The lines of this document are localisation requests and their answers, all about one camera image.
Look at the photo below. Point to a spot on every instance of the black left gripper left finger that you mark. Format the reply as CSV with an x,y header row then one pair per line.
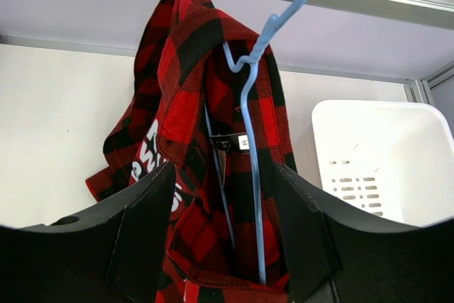
x,y
110,252

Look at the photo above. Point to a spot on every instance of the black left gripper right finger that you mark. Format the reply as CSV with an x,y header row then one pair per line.
x,y
338,253

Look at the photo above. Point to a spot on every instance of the red black plaid shirt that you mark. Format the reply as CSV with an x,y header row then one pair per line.
x,y
184,93

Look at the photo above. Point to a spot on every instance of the light blue wire hanger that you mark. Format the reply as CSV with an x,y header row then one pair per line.
x,y
256,118

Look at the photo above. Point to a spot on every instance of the white plastic basket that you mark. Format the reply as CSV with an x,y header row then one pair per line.
x,y
390,159

